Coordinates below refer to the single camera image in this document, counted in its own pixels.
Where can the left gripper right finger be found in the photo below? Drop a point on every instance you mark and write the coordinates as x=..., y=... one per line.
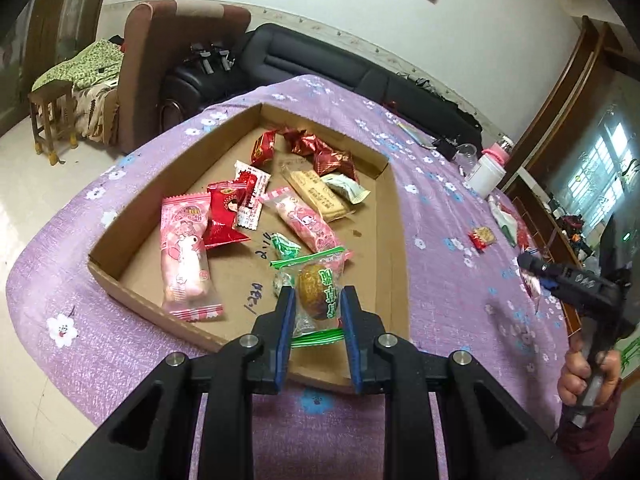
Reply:
x=361, y=331

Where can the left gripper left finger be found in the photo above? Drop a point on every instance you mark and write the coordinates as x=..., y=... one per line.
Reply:
x=274, y=330

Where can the brown cake green label packet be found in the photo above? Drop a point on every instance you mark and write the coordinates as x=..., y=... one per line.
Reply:
x=318, y=287

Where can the green silver candy packet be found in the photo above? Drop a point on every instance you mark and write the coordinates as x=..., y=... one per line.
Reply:
x=285, y=249

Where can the pink cartoon snack packet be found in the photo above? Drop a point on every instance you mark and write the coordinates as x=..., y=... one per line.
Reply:
x=306, y=223
x=189, y=292

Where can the yellow wafer bar packet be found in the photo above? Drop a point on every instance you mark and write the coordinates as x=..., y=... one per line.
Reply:
x=315, y=193

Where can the green white snack packet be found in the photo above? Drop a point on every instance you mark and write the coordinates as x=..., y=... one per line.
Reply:
x=344, y=186

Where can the white red long snack packet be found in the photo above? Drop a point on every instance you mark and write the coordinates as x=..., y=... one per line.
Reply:
x=257, y=180

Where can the small red candy packet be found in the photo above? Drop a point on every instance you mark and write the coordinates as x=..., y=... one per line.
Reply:
x=263, y=148

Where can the right hand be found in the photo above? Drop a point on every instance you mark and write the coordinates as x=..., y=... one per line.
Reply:
x=576, y=372

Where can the purple floral tablecloth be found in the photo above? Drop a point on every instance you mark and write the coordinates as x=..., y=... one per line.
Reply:
x=96, y=351

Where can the shallow cardboard box tray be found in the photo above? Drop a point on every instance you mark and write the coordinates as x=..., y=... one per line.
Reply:
x=125, y=260

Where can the dark red candy packets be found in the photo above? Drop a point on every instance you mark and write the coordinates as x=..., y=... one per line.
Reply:
x=324, y=158

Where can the white plastic jar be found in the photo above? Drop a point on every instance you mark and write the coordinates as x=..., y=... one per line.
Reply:
x=486, y=175

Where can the pink thermos bottle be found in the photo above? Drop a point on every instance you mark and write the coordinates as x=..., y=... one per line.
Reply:
x=500, y=151

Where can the black leather sofa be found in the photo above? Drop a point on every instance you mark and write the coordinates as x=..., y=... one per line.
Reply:
x=272, y=53

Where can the wooden stool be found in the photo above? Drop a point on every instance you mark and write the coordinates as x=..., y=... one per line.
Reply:
x=51, y=113

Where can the green floral blanket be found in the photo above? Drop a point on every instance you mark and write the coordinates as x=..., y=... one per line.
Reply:
x=100, y=61

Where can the brown armchair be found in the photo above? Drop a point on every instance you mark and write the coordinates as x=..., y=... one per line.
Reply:
x=158, y=35

